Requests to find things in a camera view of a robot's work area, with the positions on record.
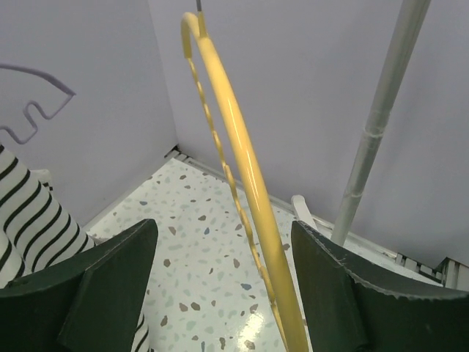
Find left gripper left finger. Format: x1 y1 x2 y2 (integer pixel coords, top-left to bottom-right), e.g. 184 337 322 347
1 219 158 351

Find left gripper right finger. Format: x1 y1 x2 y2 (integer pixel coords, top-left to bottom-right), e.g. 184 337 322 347
291 221 468 351

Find yellow plastic hanger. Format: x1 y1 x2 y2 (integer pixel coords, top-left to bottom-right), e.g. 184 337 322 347
180 11 309 351

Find white black striped tank top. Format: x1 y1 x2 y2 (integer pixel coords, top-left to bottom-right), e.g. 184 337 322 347
1 149 151 351

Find purple plastic hanger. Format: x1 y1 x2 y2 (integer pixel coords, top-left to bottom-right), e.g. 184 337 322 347
1 63 76 145

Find white clothes rack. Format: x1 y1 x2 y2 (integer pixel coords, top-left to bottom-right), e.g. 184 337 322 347
287 1 411 249

